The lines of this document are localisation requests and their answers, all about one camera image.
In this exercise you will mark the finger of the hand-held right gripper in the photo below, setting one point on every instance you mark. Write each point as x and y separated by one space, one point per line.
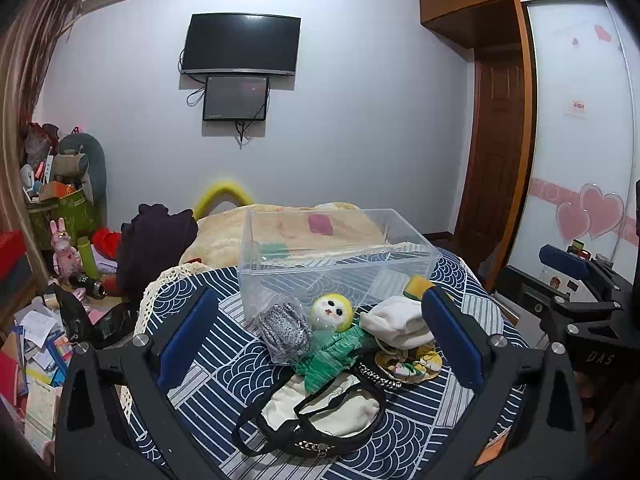
562 260
530 292

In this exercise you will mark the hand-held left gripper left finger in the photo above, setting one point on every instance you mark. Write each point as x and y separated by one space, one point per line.
188 338

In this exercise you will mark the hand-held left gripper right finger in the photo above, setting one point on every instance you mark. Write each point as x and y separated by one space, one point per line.
453 340

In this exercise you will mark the yellow floral cloth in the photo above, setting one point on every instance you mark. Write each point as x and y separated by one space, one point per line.
407 366

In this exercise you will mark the white knit sock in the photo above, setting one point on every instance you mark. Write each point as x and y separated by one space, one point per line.
397 322

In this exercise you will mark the grey knit cloth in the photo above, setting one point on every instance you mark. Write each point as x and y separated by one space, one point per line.
285 332

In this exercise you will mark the yellow-headed doll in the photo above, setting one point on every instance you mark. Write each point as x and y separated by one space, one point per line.
332 345

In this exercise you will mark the clear plastic storage box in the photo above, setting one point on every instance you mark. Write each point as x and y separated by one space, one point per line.
330 265

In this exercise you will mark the blue wave-patterned blanket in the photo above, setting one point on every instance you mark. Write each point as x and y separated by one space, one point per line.
225 360

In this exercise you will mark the yellow and green sponge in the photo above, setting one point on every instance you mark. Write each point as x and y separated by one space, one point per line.
417 287

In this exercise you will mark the black plastic bag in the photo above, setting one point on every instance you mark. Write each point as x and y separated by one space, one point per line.
100 325

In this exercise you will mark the dark purple cloth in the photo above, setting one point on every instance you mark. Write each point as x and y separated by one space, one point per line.
155 250

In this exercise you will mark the white sliding door with hearts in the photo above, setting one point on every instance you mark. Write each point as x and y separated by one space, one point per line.
575 150

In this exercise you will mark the beige fleece blanket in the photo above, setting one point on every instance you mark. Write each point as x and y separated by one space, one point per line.
225 232

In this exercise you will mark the black flashlight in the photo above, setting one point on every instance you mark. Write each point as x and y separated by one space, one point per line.
87 284

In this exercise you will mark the brown wooden door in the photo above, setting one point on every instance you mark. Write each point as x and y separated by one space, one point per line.
492 160

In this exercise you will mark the red cloth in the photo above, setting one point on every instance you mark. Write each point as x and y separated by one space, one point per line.
107 242

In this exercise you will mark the light green bottle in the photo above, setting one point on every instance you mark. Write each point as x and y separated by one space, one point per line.
87 257

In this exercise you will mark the pink rabbit toy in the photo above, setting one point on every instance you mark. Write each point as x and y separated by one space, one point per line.
65 255

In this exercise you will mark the yellow foam tube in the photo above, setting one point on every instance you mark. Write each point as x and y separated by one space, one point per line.
220 192

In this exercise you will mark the pile of papers and books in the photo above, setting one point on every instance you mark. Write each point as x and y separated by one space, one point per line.
35 360

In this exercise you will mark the green cardboard box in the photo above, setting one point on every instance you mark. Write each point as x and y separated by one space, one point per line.
70 212

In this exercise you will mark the pink rectangular object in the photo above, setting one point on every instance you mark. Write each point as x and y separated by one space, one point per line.
320 223

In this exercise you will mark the red box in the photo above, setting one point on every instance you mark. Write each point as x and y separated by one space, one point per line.
12 252

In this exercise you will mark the grey plush toy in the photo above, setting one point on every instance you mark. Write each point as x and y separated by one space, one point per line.
80 160

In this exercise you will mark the brown wooden wardrobe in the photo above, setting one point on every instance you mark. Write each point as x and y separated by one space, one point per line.
465 5

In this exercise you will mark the brown striped curtain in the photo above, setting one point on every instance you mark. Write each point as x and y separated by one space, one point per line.
25 85

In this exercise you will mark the small black wall monitor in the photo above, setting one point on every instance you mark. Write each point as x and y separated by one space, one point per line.
235 97

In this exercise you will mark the black wall television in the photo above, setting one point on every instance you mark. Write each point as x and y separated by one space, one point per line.
241 42

